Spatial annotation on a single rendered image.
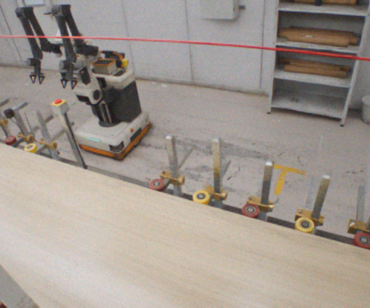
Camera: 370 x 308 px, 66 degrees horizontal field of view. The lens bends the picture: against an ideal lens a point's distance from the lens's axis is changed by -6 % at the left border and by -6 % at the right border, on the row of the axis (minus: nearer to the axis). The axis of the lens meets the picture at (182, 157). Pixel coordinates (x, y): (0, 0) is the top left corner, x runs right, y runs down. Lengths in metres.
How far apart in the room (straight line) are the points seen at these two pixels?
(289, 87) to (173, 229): 3.06
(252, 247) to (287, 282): 0.20
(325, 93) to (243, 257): 3.09
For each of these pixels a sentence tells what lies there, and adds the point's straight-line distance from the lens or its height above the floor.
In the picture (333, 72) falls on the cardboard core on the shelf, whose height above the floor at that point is 0.58.
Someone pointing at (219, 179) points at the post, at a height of 0.94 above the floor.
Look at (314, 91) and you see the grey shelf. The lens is 4.10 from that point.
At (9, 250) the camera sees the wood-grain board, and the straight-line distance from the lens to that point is 1.62.
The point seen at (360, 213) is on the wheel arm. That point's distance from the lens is 1.65.
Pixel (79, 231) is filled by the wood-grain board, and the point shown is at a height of 0.90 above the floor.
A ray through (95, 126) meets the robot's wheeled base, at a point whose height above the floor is 0.28.
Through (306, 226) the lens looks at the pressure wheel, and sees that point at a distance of 1.43.
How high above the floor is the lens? 2.00
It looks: 39 degrees down
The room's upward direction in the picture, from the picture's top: 7 degrees counter-clockwise
